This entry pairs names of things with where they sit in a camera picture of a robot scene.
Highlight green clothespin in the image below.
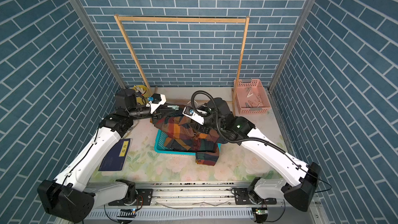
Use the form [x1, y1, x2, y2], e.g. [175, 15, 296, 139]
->
[167, 105, 179, 111]

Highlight plaid long-sleeve shirt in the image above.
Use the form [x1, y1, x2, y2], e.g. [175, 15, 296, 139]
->
[153, 113, 225, 166]

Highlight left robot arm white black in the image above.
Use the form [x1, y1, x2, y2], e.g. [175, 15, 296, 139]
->
[37, 89, 179, 223]

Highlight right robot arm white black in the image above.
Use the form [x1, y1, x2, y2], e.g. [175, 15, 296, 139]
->
[183, 90, 321, 212]

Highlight clothespins in pink basket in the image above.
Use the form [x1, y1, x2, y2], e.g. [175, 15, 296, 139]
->
[245, 87, 263, 107]

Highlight yellow cup with pens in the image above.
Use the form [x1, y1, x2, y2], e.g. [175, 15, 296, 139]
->
[130, 85, 151, 98]

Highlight teal plastic basket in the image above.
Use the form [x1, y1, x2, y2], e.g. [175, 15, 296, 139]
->
[154, 130, 221, 156]

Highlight pink plastic basket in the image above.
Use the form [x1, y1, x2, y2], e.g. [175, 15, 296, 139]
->
[236, 79, 272, 115]

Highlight dark blue book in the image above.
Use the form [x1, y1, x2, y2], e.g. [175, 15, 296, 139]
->
[98, 139, 131, 172]

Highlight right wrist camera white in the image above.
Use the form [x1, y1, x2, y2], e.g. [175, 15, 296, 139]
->
[182, 106, 208, 125]

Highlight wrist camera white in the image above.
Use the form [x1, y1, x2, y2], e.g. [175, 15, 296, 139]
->
[182, 106, 208, 125]
[147, 93, 166, 114]

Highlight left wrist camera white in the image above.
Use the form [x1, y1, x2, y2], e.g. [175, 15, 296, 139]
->
[147, 93, 166, 114]

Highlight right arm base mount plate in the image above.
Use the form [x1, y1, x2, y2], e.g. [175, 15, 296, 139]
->
[230, 188, 277, 205]

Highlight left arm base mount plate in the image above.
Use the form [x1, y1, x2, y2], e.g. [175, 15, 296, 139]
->
[108, 188, 153, 207]

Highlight aluminium rail frame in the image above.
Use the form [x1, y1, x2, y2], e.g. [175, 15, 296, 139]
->
[76, 179, 328, 224]

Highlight wooden clothes rack frame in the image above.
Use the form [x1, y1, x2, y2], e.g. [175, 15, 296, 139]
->
[114, 14, 250, 114]

